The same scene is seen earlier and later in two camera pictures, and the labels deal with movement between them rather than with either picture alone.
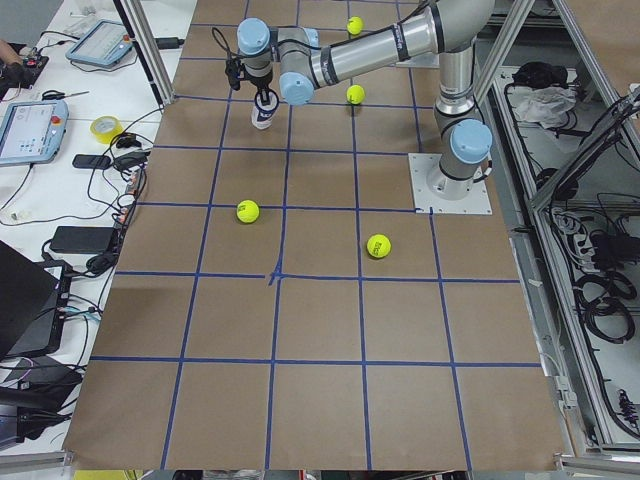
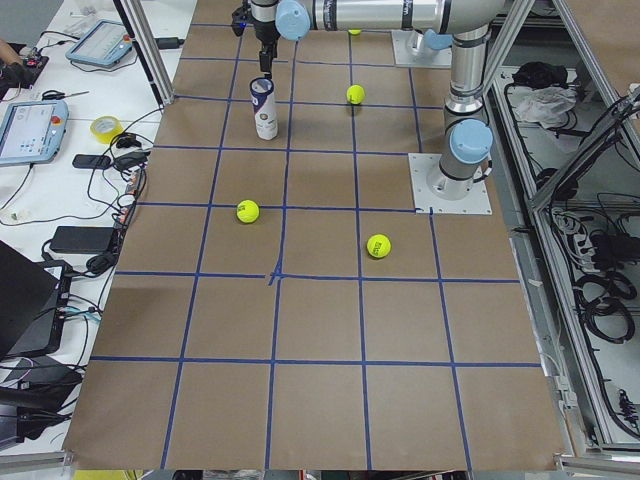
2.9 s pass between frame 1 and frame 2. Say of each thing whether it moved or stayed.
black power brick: stayed
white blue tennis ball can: moved
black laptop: stayed
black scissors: stayed
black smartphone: stayed
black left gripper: moved
